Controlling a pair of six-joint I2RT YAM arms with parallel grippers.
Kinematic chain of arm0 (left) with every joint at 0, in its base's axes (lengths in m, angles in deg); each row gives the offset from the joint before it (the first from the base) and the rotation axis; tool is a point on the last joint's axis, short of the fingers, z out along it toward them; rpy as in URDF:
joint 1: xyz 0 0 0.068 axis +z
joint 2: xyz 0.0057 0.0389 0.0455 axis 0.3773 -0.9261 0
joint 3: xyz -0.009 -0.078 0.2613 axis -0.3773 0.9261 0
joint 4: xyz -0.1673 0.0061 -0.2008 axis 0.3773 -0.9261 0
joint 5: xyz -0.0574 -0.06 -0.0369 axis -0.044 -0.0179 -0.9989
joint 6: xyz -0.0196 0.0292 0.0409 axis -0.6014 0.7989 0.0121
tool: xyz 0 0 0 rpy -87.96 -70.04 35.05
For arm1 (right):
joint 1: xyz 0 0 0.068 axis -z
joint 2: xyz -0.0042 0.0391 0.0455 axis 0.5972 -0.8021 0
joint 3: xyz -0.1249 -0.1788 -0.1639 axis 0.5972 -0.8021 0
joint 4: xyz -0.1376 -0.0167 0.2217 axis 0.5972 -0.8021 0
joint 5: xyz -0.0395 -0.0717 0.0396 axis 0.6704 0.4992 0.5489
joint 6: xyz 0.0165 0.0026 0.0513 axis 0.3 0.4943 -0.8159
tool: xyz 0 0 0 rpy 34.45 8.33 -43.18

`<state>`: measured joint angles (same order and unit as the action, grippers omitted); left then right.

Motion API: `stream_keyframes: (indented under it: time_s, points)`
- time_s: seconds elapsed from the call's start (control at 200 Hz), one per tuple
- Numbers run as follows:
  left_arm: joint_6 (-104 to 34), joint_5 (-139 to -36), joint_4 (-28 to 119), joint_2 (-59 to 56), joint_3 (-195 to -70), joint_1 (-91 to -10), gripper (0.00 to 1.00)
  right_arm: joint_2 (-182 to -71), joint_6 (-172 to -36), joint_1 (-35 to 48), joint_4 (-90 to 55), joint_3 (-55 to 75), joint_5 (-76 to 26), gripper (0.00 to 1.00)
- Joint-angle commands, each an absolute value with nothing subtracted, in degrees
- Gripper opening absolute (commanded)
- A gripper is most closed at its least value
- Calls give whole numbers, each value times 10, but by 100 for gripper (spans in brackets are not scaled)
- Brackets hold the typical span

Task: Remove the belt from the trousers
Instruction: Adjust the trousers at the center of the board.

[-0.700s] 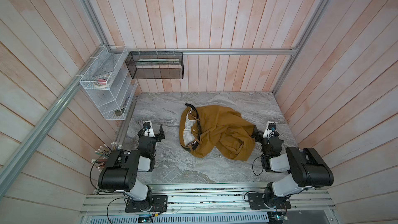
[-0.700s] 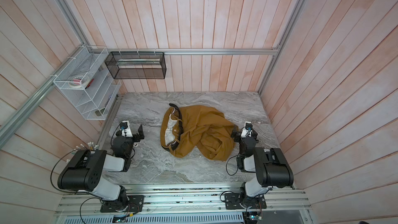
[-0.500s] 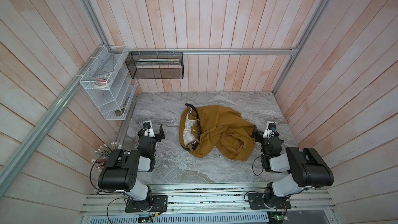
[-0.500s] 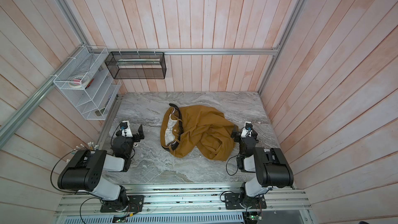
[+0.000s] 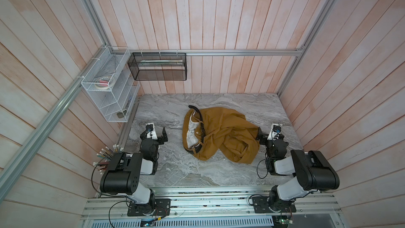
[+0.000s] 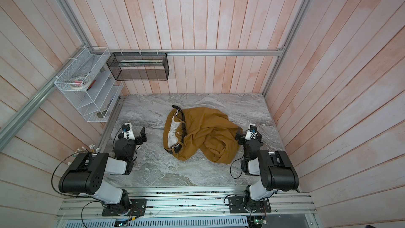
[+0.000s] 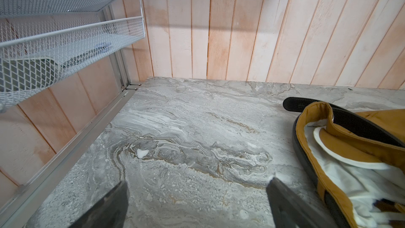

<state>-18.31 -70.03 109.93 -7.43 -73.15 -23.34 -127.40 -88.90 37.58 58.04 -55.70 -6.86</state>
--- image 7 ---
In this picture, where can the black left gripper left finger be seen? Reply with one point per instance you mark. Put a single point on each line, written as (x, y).
(109, 212)

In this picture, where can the black leather belt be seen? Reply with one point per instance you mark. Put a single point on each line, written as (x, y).
(316, 107)

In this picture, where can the mustard yellow trousers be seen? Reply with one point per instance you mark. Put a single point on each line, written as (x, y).
(354, 164)

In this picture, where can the aluminium frame rails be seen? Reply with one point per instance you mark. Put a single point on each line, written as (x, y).
(44, 136)

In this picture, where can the white wire mesh shelf rack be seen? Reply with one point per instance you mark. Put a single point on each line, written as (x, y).
(46, 41)

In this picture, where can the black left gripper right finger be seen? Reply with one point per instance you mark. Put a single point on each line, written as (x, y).
(290, 211)

